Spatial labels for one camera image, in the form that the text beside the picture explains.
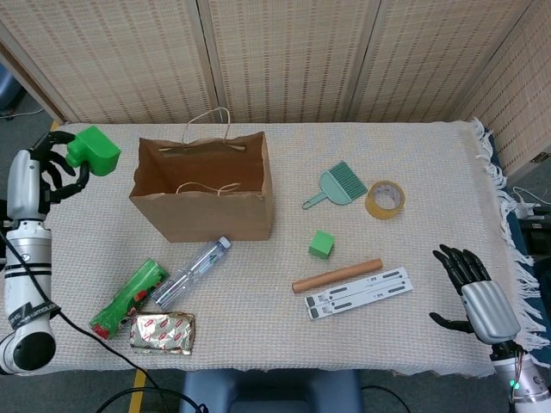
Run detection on green toy building brick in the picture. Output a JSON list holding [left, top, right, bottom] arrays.
[[65, 125, 122, 176]]

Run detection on white power strip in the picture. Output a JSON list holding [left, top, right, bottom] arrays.
[[511, 187, 546, 220]]

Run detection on woven folding screen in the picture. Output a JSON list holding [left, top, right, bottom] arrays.
[[0, 0, 551, 177]]

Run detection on white folding laptop stand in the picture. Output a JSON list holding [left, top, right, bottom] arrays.
[[304, 266, 414, 321]]

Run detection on brown paper bag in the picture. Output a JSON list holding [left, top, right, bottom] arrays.
[[127, 107, 276, 245]]

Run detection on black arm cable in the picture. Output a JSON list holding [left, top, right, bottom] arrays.
[[0, 227, 207, 413]]

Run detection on green chip canister red lid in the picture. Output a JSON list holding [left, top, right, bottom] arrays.
[[89, 256, 172, 342]]

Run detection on clear plastic water bottle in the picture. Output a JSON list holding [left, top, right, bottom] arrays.
[[150, 236, 233, 308]]

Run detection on black box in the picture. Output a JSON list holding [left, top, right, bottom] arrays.
[[518, 214, 551, 262]]

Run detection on beige woven tablecloth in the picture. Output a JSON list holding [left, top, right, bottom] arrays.
[[0, 116, 544, 379]]

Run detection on blue padded seat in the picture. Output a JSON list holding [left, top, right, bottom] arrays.
[[178, 368, 363, 413]]

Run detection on yellow packing tape roll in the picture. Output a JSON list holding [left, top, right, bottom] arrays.
[[364, 180, 406, 221]]

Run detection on wooden rolling pin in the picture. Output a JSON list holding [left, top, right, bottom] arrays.
[[291, 257, 384, 294]]

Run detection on green foam cube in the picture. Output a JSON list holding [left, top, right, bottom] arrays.
[[307, 229, 336, 261]]

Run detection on teal mini hand brush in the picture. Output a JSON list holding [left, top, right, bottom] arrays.
[[301, 160, 369, 211]]

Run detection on silver foil snack packet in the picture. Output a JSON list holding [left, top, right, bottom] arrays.
[[128, 311, 197, 357]]

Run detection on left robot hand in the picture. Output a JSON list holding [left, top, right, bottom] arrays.
[[7, 131, 91, 221]]

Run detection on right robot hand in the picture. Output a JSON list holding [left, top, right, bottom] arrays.
[[429, 243, 522, 345]]

